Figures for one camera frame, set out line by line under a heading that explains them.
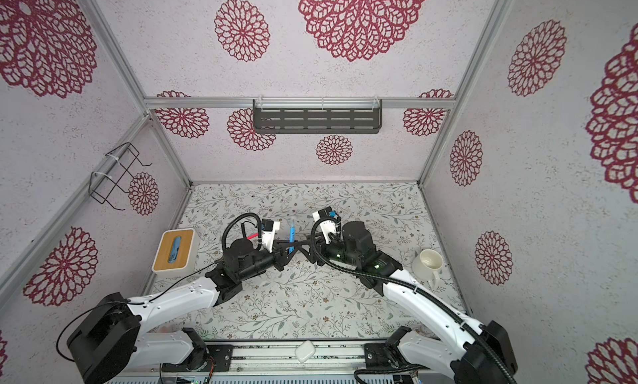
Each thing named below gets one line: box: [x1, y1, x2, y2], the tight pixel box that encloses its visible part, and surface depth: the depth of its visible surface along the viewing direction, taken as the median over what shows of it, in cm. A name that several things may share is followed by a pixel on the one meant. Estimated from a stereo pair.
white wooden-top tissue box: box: [151, 227, 200, 279], surface depth 93 cm
